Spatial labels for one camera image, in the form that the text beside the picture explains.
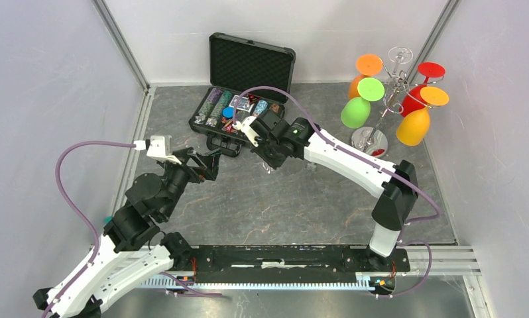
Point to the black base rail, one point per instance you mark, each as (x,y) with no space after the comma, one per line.
(285,264)

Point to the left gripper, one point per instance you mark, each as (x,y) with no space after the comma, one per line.
(209,163)

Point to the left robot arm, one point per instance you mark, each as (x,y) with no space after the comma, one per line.
(100,279)

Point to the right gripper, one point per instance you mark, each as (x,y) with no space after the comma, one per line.
(274,163)

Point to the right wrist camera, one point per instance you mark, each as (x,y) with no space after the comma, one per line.
(245,127)

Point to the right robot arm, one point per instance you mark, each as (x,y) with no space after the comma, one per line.
(391,184)

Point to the green wine glass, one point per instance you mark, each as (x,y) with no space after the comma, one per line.
(358,109)

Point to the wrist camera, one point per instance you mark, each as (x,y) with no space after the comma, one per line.
(245,127)
(158,148)

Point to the playing card deck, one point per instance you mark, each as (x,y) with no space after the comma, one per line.
(242,103)

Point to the black poker chip case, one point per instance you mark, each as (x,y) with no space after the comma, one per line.
(241,67)

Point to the grey plastic bar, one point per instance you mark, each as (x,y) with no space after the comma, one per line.
(311,166)

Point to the orange wine glass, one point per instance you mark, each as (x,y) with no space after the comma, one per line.
(367,65)

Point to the blue dealer chip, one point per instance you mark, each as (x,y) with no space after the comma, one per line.
(228,112)

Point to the yellow wine glass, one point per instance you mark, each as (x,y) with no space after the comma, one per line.
(415,126)

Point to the clear wine glass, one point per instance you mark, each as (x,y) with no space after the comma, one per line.
(269,169)
(399,56)

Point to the chrome wine glass rack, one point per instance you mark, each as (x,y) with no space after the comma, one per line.
(372,140)

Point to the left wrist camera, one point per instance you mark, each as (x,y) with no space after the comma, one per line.
(158,148)

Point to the red wine glass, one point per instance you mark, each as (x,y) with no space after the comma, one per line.
(433,72)

